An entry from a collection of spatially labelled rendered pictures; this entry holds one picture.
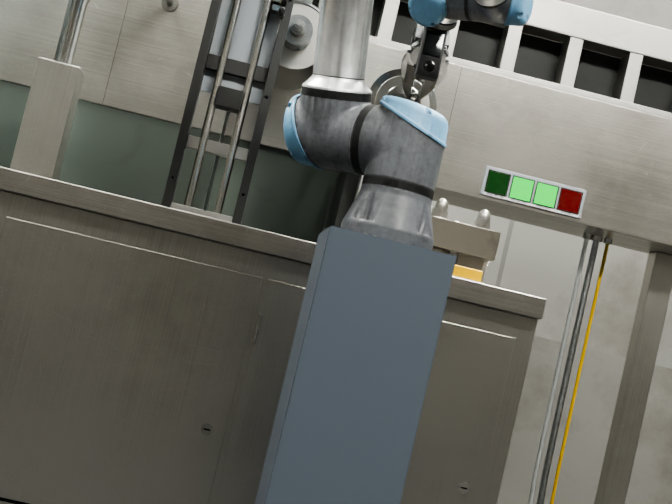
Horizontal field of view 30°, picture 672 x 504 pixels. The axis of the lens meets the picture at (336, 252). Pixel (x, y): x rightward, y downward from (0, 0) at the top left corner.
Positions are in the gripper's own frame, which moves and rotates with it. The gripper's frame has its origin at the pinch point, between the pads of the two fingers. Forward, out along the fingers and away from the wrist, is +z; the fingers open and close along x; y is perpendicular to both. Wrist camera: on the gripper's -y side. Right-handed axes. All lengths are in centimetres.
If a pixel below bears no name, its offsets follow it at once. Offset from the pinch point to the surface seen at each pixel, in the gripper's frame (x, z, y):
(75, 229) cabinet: 58, 11, -48
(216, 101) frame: 39.0, 1.0, -15.6
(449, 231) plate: -13.7, 16.5, -19.5
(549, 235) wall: -73, 120, 97
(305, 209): 14.5, 44.3, 4.7
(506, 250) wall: -60, 125, 90
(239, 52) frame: 37.0, -3.7, -4.8
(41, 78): 76, 17, -4
